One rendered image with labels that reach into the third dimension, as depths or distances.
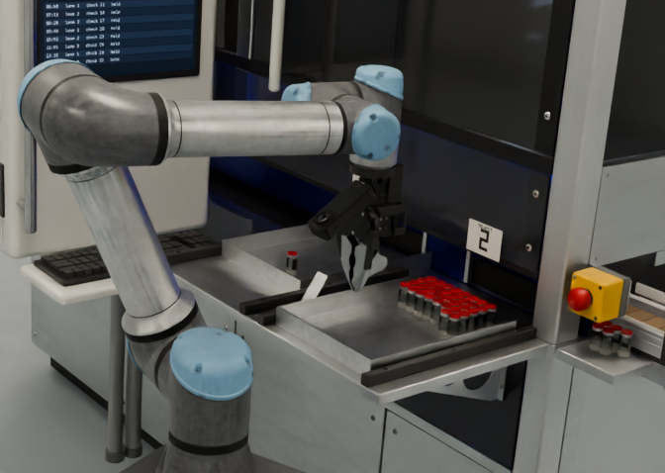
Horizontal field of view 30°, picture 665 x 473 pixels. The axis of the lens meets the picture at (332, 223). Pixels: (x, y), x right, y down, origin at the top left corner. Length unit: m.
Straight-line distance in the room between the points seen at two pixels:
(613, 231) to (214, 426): 0.86
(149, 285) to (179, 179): 1.06
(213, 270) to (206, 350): 0.70
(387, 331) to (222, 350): 0.51
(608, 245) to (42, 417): 2.05
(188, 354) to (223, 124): 0.34
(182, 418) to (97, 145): 0.42
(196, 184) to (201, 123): 1.26
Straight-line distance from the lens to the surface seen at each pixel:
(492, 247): 2.30
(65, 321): 3.82
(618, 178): 2.24
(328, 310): 2.28
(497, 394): 2.36
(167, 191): 2.84
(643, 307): 2.27
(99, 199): 1.75
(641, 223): 2.33
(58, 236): 2.74
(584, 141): 2.13
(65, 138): 1.61
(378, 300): 2.35
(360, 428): 2.71
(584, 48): 2.11
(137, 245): 1.78
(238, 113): 1.66
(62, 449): 3.62
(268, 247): 2.58
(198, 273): 2.43
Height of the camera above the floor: 1.74
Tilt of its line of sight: 18 degrees down
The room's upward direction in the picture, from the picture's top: 4 degrees clockwise
